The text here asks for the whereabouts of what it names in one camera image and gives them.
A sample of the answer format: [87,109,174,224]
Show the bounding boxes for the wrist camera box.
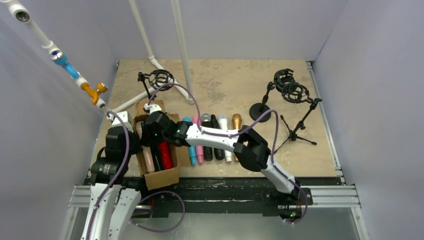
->
[106,111,134,132]
[143,103,163,115]

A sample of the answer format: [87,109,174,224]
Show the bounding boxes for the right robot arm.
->
[140,111,300,197]

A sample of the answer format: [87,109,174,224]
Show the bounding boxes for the cardboard box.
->
[132,100,190,190]

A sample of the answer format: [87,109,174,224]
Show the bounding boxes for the round base mic stand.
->
[249,68,295,123]

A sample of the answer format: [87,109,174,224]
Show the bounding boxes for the overhead pipe with fittings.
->
[0,0,109,111]

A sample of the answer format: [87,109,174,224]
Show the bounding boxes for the gold microphone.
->
[231,113,243,163]

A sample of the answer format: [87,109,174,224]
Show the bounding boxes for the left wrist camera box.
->
[106,111,134,132]

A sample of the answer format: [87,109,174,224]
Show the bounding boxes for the black orange-tipped microphone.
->
[150,145,163,172]

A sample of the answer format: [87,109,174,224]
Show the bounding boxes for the plain black microphone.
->
[211,114,225,161]

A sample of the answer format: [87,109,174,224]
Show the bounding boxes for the blue microphone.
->
[182,117,197,166]

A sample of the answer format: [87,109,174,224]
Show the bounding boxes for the red glitter microphone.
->
[159,140,174,170]

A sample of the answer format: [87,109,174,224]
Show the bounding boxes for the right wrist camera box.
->
[143,103,163,115]

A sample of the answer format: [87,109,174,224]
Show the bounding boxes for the aluminium rail frame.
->
[59,59,370,240]

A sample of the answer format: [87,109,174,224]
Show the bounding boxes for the white microphone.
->
[218,114,233,164]

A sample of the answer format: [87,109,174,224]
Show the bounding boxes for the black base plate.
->
[123,177,313,219]

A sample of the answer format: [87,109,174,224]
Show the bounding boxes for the peach pink microphone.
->
[135,122,155,173]

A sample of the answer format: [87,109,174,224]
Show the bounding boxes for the white PVC pipe frame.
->
[113,0,195,112]

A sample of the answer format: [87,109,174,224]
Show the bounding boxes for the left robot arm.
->
[81,125,141,240]

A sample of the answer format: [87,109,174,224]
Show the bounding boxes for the tripod mic stand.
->
[273,83,322,154]
[137,69,175,99]

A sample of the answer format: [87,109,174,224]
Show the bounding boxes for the black glitter microphone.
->
[200,113,213,161]

